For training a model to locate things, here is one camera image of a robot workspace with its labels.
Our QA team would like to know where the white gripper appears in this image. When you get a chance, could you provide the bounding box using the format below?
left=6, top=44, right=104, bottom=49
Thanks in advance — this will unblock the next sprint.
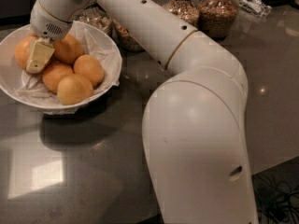
left=25, top=0, right=74, bottom=74

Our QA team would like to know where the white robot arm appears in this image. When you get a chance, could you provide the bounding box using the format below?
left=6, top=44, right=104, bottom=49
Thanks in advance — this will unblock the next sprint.
left=30, top=0, right=259, bottom=224

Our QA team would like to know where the white bowl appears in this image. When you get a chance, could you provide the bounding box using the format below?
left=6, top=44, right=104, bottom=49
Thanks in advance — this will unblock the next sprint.
left=0, top=21, right=122, bottom=114

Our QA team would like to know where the yellowish orange at front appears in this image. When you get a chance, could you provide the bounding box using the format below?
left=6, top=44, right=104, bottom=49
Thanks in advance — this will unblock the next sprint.
left=57, top=74, right=93, bottom=105

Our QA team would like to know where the white paper liner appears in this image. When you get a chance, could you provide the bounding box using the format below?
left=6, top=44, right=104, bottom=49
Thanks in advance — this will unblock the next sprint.
left=14, top=21, right=122, bottom=115

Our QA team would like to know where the glass jar with pale nuts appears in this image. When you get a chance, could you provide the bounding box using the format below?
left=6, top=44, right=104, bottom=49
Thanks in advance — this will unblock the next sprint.
left=76, top=6, right=113, bottom=36

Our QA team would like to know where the glass jar with mixed cereal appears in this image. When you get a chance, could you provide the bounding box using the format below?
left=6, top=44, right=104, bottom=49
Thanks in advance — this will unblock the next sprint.
left=113, top=21, right=144, bottom=52

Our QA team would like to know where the glass jar with round grains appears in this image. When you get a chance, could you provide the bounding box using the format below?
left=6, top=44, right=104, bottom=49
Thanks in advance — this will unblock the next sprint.
left=163, top=0, right=199, bottom=26

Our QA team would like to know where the glass jar with brown grains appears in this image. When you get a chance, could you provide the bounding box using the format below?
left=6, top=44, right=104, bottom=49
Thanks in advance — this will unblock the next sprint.
left=198, top=0, right=238, bottom=40

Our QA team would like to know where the clear plastic wrapped packet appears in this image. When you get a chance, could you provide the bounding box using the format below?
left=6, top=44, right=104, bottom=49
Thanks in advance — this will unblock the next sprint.
left=238, top=0, right=272, bottom=18

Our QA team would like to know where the black cable bundle on floor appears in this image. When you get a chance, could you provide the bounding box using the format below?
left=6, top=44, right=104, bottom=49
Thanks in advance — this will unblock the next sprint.
left=252, top=171, right=299, bottom=224

